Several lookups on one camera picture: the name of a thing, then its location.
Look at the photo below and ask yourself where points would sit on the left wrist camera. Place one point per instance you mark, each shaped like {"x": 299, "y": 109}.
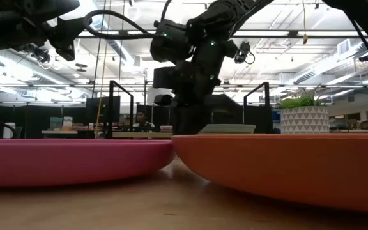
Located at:
{"x": 41, "y": 56}

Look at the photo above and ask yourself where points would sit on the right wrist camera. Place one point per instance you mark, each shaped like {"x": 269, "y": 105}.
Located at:
{"x": 243, "y": 52}

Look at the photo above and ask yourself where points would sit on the black metal dish rack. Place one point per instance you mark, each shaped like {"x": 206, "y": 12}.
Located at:
{"x": 110, "y": 108}

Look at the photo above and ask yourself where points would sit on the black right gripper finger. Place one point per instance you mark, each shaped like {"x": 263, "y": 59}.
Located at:
{"x": 190, "y": 118}
{"x": 168, "y": 78}

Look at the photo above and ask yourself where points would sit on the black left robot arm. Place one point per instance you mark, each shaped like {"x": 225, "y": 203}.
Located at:
{"x": 5, "y": 22}

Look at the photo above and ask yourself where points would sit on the green succulent plant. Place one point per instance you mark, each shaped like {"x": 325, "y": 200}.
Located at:
{"x": 299, "y": 101}

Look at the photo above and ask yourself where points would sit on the black computer monitor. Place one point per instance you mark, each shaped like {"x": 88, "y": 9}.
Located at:
{"x": 91, "y": 110}

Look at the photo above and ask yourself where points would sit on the pink plate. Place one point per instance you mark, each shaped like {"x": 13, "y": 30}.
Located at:
{"x": 69, "y": 163}

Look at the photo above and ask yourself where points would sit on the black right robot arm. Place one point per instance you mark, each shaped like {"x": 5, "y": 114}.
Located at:
{"x": 235, "y": 9}

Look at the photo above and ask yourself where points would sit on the orange plate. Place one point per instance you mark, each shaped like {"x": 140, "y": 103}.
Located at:
{"x": 283, "y": 166}

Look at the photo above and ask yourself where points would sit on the white bin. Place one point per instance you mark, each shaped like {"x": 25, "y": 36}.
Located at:
{"x": 10, "y": 130}

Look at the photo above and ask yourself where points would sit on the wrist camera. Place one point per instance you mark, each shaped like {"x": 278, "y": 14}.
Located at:
{"x": 41, "y": 56}
{"x": 243, "y": 52}

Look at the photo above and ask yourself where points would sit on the person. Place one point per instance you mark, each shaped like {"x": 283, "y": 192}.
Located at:
{"x": 142, "y": 123}

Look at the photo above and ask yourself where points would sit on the tan terracotta plate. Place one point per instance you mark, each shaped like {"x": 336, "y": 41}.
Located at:
{"x": 227, "y": 128}

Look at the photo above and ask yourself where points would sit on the white triangle-patterned pot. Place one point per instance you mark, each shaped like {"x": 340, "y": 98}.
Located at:
{"x": 304, "y": 119}

